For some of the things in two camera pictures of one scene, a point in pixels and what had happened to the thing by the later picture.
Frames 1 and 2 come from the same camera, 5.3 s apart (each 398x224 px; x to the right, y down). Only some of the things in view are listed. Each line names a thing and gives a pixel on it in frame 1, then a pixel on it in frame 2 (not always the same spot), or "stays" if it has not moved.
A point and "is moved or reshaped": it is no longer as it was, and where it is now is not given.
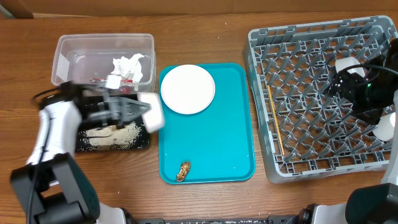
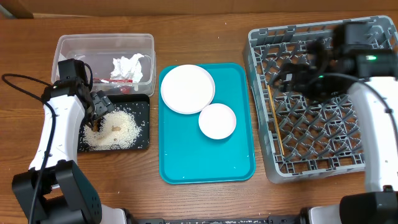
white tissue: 129,68 stays
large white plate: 188,89 stays
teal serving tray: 219,142 stays
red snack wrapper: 124,89 stays
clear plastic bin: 124,61 stays
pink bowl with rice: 153,119 -> 217,121
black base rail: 302,217 stays
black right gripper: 347,89 -> 295,70
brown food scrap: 183,170 is moved or reshaped
